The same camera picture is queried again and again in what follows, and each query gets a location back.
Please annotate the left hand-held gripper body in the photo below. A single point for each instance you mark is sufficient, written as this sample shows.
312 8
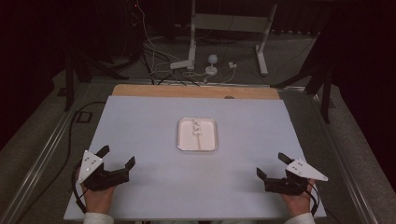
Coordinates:
93 174

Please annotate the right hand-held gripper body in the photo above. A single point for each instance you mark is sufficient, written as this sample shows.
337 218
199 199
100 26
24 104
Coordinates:
292 185

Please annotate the white square tray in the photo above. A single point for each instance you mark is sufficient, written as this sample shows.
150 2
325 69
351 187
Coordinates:
186 140

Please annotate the person's right hand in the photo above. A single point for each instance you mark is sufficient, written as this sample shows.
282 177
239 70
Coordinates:
300 203

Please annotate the person's left hand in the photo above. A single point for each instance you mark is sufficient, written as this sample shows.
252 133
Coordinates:
98 200

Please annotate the light blue table mat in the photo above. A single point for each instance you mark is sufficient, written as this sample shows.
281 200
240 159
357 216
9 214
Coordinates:
149 130

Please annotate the black tripod stand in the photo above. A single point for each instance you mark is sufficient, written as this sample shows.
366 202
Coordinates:
69 84

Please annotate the black angled stand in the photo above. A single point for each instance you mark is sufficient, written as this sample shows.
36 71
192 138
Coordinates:
325 93

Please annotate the wooden table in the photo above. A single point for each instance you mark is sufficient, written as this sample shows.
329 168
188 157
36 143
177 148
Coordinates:
174 90

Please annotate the white plug adapter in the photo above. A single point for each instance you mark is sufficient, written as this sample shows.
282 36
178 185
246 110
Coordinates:
232 65

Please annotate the white power strip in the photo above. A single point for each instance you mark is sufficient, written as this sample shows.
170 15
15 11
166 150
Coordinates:
181 64

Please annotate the small round white device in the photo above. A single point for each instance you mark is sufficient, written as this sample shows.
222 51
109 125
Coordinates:
212 63

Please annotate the black square floor frame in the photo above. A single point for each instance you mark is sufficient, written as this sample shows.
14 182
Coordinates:
83 117

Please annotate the metal floor rail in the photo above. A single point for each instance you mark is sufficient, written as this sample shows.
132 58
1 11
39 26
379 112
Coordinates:
43 155
339 155

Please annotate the white metal stand frame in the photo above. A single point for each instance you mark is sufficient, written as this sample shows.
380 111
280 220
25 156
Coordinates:
229 22

